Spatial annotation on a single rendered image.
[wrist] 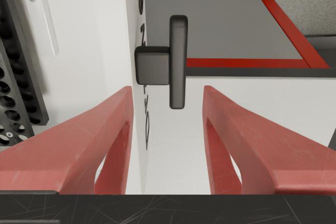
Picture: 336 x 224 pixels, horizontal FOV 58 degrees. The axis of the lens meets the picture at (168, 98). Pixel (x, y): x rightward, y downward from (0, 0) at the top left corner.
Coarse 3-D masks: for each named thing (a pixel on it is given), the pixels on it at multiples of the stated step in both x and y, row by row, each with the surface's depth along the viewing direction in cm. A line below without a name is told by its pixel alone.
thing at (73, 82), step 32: (64, 0) 26; (32, 32) 28; (64, 32) 28; (96, 32) 28; (64, 64) 30; (96, 64) 30; (64, 96) 32; (96, 96) 32; (0, 128) 33; (32, 128) 33
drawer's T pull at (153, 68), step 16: (176, 16) 19; (176, 32) 19; (144, 48) 21; (160, 48) 21; (176, 48) 20; (144, 64) 21; (160, 64) 21; (176, 64) 21; (144, 80) 22; (160, 80) 22; (176, 80) 22; (176, 96) 22
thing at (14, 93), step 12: (0, 48) 22; (12, 72) 24; (12, 84) 24; (0, 96) 24; (12, 96) 24; (0, 108) 25; (12, 108) 25; (24, 108) 26; (12, 120) 26; (24, 120) 26; (12, 132) 26; (24, 132) 26
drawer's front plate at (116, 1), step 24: (96, 0) 17; (120, 0) 17; (144, 0) 28; (120, 24) 18; (144, 24) 28; (120, 48) 18; (120, 72) 19; (144, 96) 29; (144, 120) 29; (144, 144) 29; (144, 168) 30; (144, 192) 30
